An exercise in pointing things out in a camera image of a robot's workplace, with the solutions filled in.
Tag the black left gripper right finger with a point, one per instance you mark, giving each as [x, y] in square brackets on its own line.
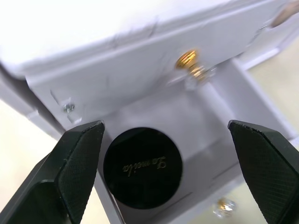
[266, 168]

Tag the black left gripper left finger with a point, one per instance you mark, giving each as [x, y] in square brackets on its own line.
[70, 168]

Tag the round black compact gold script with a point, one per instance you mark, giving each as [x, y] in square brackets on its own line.
[144, 189]

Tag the small gold crystal drawer knob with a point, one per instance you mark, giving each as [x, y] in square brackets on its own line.
[223, 205]

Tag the white drawer holding compact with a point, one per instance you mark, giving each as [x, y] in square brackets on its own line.
[210, 140]

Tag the white makeup organizer body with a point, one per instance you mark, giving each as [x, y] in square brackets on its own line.
[14, 98]

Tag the white drawer with screw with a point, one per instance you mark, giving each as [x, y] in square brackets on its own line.
[116, 77]

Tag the large gold crystal drawer knob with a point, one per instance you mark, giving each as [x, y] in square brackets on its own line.
[188, 59]

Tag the silver screw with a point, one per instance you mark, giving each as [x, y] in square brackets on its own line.
[69, 107]

